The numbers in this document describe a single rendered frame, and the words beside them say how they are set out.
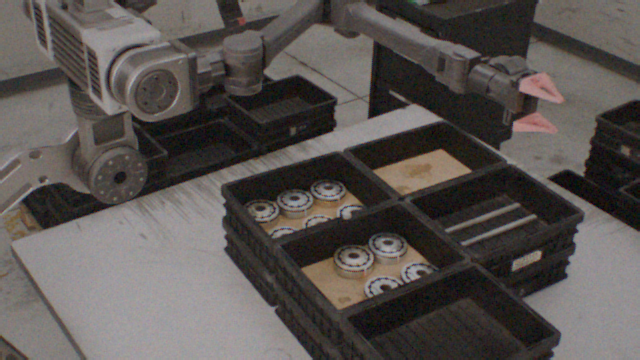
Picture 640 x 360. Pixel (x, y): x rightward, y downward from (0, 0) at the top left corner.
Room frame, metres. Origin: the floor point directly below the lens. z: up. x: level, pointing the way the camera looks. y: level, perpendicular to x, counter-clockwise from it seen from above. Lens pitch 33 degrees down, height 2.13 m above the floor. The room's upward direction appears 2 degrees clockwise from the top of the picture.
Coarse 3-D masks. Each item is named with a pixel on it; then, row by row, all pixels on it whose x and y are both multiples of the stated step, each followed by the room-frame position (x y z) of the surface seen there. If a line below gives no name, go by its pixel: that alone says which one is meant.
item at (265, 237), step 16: (304, 160) 1.96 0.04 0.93; (352, 160) 1.97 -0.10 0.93; (256, 176) 1.87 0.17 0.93; (368, 176) 1.89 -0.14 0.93; (224, 192) 1.78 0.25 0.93; (240, 208) 1.71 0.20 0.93; (368, 208) 1.73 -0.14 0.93; (256, 224) 1.64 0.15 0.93; (320, 224) 1.65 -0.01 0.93; (272, 240) 1.58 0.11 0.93
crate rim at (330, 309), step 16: (384, 208) 1.74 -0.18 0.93; (336, 224) 1.66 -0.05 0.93; (288, 240) 1.58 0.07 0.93; (448, 240) 1.61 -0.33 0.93; (288, 256) 1.52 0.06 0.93; (464, 256) 1.54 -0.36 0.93; (432, 272) 1.48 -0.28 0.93; (304, 288) 1.43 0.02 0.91; (400, 288) 1.41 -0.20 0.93; (320, 304) 1.37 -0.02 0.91; (352, 304) 1.35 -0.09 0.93; (336, 320) 1.32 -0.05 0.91
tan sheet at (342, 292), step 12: (408, 252) 1.68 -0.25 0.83; (324, 264) 1.61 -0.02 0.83; (396, 264) 1.63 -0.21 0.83; (312, 276) 1.56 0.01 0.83; (324, 276) 1.57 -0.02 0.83; (336, 276) 1.57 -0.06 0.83; (372, 276) 1.57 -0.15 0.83; (396, 276) 1.58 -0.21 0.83; (324, 288) 1.52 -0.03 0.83; (336, 288) 1.52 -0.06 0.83; (348, 288) 1.52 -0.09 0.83; (360, 288) 1.53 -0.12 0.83; (336, 300) 1.48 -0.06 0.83; (348, 300) 1.48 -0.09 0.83; (360, 300) 1.48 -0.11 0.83
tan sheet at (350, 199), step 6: (348, 192) 1.95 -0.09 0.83; (348, 198) 1.92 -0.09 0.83; (354, 198) 1.92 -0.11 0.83; (360, 204) 1.90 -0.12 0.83; (318, 210) 1.86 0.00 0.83; (324, 210) 1.86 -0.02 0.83; (330, 210) 1.86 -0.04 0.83; (336, 210) 1.86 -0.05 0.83; (282, 216) 1.82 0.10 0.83; (306, 216) 1.82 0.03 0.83; (282, 222) 1.79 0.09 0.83; (288, 222) 1.79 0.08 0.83; (294, 222) 1.79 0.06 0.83; (300, 222) 1.80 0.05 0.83; (270, 228) 1.76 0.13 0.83; (300, 228) 1.77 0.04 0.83
